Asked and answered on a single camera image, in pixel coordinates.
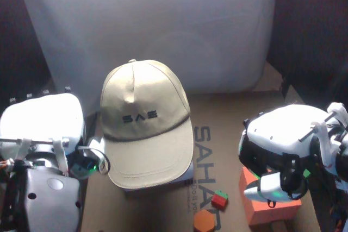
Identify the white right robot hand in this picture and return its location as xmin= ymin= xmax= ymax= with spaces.
xmin=238 ymin=104 xmax=335 ymax=203

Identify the beige baseball cap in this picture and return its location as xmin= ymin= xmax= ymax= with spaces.
xmin=99 ymin=59 xmax=194 ymax=189

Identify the large orange-red block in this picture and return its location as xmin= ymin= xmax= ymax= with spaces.
xmin=239 ymin=166 xmax=302 ymax=226

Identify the red and green block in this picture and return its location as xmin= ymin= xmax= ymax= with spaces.
xmin=211 ymin=190 xmax=229 ymax=211

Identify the white mannequin head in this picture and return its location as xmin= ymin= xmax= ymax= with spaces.
xmin=125 ymin=158 xmax=195 ymax=192

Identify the orange hexagon block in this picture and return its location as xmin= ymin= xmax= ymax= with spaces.
xmin=194 ymin=210 xmax=217 ymax=232

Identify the brown cardboard box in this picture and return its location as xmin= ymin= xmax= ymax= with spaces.
xmin=40 ymin=60 xmax=321 ymax=232

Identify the white cloth backdrop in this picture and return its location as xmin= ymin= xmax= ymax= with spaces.
xmin=15 ymin=0 xmax=277 ymax=94

